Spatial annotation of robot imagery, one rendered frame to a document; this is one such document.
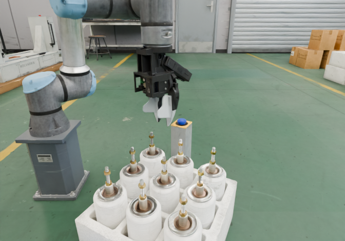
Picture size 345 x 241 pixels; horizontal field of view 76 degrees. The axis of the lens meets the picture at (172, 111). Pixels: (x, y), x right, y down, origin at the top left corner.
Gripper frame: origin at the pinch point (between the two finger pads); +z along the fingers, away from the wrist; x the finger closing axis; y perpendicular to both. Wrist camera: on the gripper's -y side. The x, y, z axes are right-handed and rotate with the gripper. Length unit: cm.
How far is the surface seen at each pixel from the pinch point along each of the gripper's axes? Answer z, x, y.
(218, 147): 46, -20, -64
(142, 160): 22.2, -14.9, -2.4
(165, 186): 21.0, 2.3, 2.4
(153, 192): 22.7, 0.0, 5.4
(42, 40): 3, -364, -80
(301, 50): 19, -70, -387
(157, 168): 25.5, -10.4, -5.6
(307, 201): 46, 32, -54
